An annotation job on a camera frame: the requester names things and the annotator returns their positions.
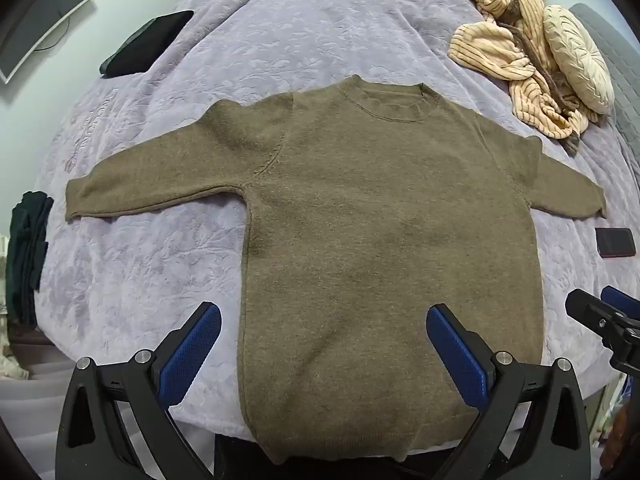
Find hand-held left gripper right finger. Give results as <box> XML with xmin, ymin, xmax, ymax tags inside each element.
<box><xmin>424</xmin><ymin>302</ymin><xmax>598</xmax><ymax>480</ymax></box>

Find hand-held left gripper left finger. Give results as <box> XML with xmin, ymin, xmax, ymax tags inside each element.
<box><xmin>56</xmin><ymin>301</ymin><xmax>223</xmax><ymax>480</ymax></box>

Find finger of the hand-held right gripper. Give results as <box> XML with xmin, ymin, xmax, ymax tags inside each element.
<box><xmin>566</xmin><ymin>288</ymin><xmax>640</xmax><ymax>376</ymax></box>
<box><xmin>601</xmin><ymin>285</ymin><xmax>640</xmax><ymax>321</ymax></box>

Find olive brown knit sweater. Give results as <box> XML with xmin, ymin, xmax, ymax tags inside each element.
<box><xmin>65</xmin><ymin>74</ymin><xmax>607</xmax><ymax>462</ymax></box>

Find dark green hanging clothes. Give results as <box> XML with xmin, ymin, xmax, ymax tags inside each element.
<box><xmin>5</xmin><ymin>190</ymin><xmax>55</xmax><ymax>331</ymax></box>

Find red cased phone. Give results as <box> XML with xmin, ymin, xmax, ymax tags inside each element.
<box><xmin>595</xmin><ymin>227</ymin><xmax>637</xmax><ymax>259</ymax></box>

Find grey padded headboard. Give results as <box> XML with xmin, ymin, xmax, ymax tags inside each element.
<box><xmin>570</xmin><ymin>2</ymin><xmax>640</xmax><ymax>161</ymax></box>

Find cream round pleated cushion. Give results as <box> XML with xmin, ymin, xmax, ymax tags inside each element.
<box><xmin>542</xmin><ymin>5</ymin><xmax>615</xmax><ymax>116</ymax></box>

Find beige striped fleece garment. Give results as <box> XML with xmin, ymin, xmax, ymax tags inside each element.
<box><xmin>447</xmin><ymin>0</ymin><xmax>601</xmax><ymax>141</ymax></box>

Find black folded cloth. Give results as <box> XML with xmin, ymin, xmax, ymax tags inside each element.
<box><xmin>99</xmin><ymin>10</ymin><xmax>195</xmax><ymax>79</ymax></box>

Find lilac embossed plush blanket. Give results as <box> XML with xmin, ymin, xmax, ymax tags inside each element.
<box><xmin>30</xmin><ymin>0</ymin><xmax>640</xmax><ymax>441</ymax></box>

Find dark brown strap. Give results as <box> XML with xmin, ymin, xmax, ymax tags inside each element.
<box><xmin>480</xmin><ymin>0</ymin><xmax>586</xmax><ymax>156</ymax></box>

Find black television cable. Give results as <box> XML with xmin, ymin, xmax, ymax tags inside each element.
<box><xmin>35</xmin><ymin>17</ymin><xmax>70</xmax><ymax>52</ymax></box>

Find white framed wall television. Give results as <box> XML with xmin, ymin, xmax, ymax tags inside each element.
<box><xmin>0</xmin><ymin>0</ymin><xmax>99</xmax><ymax>84</ymax></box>

